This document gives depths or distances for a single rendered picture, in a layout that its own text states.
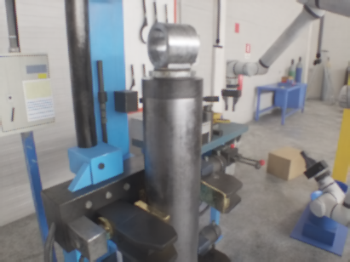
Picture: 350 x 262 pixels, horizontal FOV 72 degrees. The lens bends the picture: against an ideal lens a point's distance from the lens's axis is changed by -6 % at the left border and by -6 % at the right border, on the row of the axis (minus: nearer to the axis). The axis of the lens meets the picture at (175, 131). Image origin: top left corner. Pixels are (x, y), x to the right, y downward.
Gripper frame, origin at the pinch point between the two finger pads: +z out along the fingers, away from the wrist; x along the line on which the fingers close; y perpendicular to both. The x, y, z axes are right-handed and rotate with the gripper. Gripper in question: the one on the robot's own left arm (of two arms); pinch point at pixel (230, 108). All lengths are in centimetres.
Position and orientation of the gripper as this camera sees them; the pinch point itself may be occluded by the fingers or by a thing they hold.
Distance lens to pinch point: 185.4
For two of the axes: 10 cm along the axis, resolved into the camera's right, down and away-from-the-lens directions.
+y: -6.3, 2.2, -7.5
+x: 7.8, 1.7, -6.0
